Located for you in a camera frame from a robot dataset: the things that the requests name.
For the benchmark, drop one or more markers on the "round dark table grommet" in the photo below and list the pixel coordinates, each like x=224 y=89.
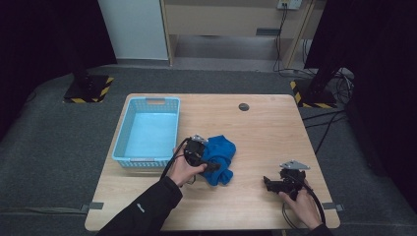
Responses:
x=244 y=106

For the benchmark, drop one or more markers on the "person's right hand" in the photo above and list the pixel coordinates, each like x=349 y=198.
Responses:
x=303 y=208

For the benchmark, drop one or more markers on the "black striped stand base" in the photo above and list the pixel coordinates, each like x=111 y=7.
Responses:
x=323 y=98
x=98 y=90

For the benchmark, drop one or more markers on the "blue cloth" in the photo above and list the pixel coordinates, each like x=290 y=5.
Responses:
x=221 y=150

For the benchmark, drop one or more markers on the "grey cabinet label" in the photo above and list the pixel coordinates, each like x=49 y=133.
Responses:
x=268 y=31

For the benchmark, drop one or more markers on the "person's left hand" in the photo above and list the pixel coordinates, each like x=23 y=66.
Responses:
x=183 y=172

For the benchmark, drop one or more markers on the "black curtain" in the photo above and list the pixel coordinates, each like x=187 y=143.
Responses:
x=380 y=65
x=46 y=39

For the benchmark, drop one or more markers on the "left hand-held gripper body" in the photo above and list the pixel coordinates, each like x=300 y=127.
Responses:
x=194 y=152

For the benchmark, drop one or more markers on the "grey tape strip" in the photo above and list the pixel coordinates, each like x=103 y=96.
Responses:
x=95 y=206
x=332 y=206

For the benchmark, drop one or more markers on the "black stand pole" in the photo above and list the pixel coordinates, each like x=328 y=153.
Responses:
x=323 y=80
x=82 y=73

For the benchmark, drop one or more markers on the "white wall socket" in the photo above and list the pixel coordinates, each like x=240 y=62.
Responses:
x=290 y=4

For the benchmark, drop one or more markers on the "light blue plastic basket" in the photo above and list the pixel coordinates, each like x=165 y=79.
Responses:
x=154 y=108

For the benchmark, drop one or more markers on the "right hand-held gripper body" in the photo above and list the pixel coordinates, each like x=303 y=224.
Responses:
x=290 y=182

